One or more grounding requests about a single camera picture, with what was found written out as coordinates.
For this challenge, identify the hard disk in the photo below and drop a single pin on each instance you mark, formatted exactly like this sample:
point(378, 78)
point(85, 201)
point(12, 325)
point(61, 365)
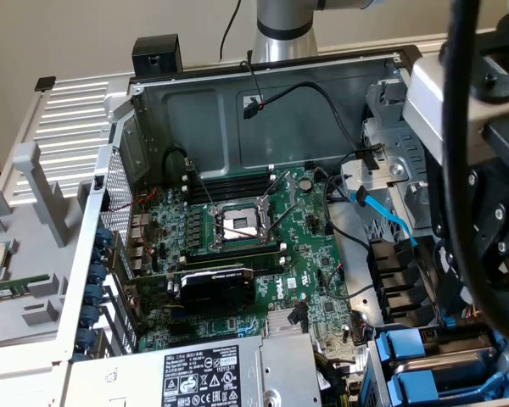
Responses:
point(401, 345)

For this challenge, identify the blue disk carrier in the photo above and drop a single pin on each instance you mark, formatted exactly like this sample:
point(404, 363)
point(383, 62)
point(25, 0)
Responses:
point(411, 383)

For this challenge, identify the grey metal drive cage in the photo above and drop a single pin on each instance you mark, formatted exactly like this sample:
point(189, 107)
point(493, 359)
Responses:
point(394, 144)

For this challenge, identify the silver coin battery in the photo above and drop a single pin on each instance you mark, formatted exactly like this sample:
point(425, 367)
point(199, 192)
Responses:
point(306, 184)

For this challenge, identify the green Dell motherboard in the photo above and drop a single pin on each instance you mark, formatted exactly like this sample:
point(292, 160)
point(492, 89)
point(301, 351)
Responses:
point(305, 254)

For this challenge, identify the metal socket cover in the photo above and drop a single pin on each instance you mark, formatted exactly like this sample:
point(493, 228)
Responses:
point(288, 186)

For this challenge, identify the open grey PC case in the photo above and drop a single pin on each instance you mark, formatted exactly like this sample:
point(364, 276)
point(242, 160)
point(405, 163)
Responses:
point(280, 127)

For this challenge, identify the blue drive caddy brackets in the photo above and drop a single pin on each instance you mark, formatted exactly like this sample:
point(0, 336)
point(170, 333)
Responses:
point(375, 381)

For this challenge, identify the silver finned heat sink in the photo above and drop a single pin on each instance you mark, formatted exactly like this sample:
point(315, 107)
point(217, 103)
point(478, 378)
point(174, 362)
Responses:
point(277, 322)

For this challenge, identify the CPU socket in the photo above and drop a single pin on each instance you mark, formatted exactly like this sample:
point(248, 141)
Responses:
point(237, 222)

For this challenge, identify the black RAM slot pair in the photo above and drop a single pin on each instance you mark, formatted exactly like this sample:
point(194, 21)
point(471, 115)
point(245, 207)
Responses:
point(233, 256)
point(233, 186)

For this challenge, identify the grey power supply unit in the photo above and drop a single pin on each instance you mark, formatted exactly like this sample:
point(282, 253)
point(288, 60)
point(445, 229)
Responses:
point(280, 364)

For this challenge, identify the thin metal locking lever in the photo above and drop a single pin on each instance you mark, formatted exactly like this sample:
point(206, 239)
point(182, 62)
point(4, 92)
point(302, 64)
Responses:
point(201, 184)

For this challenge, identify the black graphics card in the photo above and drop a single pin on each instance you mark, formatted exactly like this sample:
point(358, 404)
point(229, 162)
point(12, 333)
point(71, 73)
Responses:
point(216, 290)

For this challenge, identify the blue slot latch row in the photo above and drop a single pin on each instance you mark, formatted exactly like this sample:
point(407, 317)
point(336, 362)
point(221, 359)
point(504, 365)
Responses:
point(95, 273)

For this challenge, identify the grey parts rack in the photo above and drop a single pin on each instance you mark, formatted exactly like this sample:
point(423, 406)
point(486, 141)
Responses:
point(34, 254)

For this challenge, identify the green RAM stick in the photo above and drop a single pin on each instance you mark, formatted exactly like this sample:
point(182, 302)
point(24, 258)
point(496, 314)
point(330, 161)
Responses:
point(8, 289)

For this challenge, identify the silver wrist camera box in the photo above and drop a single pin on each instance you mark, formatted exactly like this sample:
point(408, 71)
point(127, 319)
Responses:
point(424, 110)

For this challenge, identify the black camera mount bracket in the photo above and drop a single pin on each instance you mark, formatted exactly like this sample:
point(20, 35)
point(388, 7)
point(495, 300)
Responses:
point(500, 63)

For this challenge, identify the small black camera box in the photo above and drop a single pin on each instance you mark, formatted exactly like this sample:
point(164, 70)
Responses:
point(157, 48)

